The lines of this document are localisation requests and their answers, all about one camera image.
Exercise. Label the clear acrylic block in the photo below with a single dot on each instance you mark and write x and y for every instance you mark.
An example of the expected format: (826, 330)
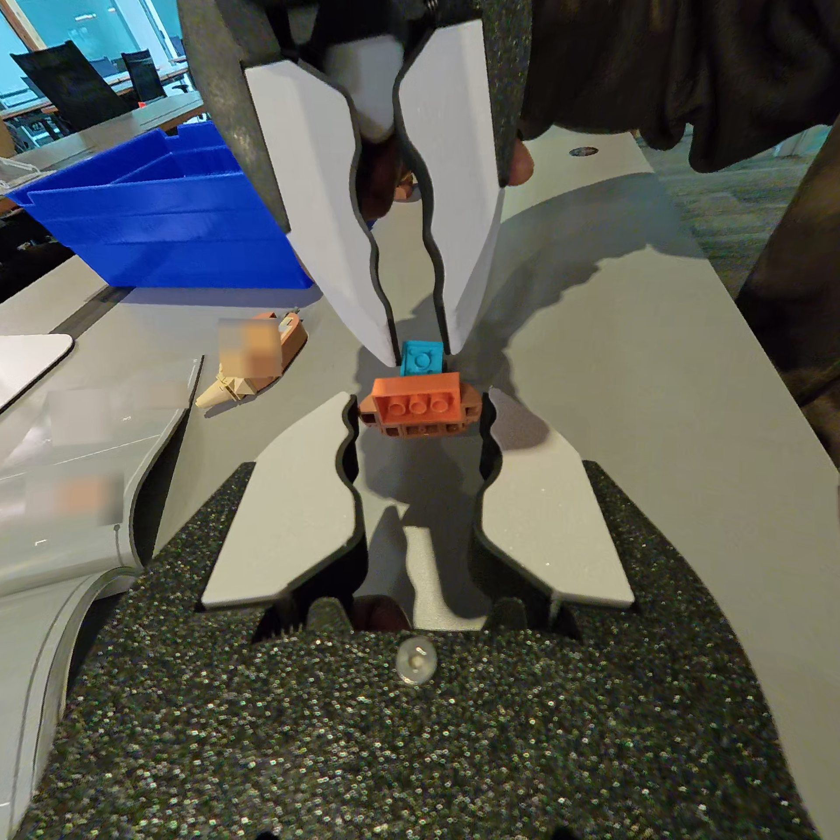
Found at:
(26, 174)

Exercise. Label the orange brown toy brick assembly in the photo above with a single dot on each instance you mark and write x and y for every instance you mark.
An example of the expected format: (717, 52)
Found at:
(413, 407)

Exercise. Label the blue plastic bin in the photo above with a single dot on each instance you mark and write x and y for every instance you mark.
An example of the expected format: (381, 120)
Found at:
(164, 249)
(197, 141)

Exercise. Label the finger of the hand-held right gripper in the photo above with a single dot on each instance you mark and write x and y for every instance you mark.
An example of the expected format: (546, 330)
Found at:
(459, 164)
(315, 184)

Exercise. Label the person's brown hoodie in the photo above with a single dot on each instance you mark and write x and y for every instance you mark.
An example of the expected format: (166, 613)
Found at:
(800, 295)

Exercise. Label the round desk grommet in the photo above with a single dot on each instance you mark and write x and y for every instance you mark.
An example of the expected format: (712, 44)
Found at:
(582, 151)

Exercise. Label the person's right hand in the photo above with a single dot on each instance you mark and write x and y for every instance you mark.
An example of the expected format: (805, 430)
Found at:
(380, 184)

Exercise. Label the brown yellow toy brick model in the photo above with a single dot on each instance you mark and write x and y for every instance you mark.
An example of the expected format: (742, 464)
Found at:
(294, 338)

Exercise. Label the grey instruction booklet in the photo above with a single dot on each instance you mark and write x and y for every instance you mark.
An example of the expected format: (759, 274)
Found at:
(79, 453)

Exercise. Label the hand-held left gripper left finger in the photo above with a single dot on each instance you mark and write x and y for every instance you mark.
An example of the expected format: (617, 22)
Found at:
(295, 518)

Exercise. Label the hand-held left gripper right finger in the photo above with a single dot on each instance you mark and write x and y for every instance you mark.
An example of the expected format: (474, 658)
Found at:
(551, 525)

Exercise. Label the teal toy brick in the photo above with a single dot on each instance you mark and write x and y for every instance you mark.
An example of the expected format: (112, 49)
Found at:
(421, 358)

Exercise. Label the grey desk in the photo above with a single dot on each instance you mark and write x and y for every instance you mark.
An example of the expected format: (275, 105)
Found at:
(623, 328)

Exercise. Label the white flat board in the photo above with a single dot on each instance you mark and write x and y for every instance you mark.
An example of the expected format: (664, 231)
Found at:
(33, 367)

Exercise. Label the wood-edged office table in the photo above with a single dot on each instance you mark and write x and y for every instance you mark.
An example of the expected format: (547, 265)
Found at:
(131, 124)

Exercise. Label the black office chair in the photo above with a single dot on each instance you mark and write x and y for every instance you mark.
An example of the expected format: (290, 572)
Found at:
(65, 79)
(143, 72)

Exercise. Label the person's right forearm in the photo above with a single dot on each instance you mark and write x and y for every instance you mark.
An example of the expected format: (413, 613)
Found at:
(656, 65)

